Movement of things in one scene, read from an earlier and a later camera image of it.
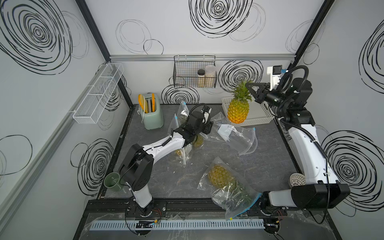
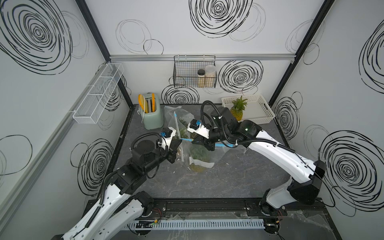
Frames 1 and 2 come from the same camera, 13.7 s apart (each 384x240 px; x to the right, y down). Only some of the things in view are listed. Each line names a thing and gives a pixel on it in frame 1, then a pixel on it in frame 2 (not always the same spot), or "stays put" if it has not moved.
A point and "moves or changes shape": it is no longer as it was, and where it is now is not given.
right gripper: x=262 y=92 to x=204 y=141
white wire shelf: x=97 y=94 stays put
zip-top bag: x=229 y=190 to x=197 y=158
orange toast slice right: x=153 y=102 stays put
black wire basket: x=194 y=71 stays put
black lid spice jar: x=201 y=78 stays put
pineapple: x=238 y=107 moves or changes shape
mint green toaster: x=152 y=120 stays put
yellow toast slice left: x=141 y=100 stays put
